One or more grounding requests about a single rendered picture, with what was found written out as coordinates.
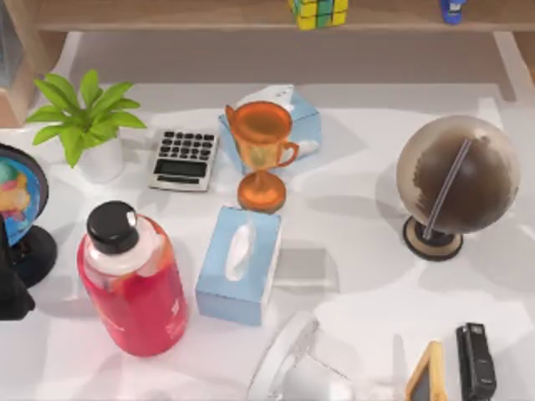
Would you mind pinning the orange trophy cup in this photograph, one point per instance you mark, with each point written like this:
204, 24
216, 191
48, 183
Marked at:
261, 142

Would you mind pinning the light blue tissue box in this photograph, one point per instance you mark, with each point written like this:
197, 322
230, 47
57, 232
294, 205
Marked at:
238, 267

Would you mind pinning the silver calculator with black keys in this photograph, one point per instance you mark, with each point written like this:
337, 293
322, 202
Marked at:
184, 160

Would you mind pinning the light blue and white carton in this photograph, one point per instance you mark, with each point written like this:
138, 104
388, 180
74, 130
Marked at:
304, 113

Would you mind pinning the red bottle with black cap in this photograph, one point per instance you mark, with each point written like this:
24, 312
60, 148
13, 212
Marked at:
134, 292

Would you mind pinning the clear glass jar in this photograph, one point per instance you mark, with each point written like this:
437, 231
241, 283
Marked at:
303, 367

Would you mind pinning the brown globe on stand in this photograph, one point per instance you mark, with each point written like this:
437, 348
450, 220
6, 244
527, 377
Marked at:
457, 175

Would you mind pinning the multicoloured puzzle cube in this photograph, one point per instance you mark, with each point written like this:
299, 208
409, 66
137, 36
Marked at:
318, 11

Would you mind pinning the green plant in white pot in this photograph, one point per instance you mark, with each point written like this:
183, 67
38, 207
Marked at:
85, 121

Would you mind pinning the wooden shelf unit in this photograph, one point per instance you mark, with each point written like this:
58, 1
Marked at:
175, 16

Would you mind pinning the wooden framed blackboard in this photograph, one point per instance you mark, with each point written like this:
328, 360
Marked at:
426, 376

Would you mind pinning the colourful globe on black stand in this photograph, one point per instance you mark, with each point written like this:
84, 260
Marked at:
21, 209

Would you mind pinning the black stapler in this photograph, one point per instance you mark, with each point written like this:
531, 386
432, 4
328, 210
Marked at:
476, 361

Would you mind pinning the small blue toy figure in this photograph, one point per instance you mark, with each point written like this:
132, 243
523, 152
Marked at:
451, 9

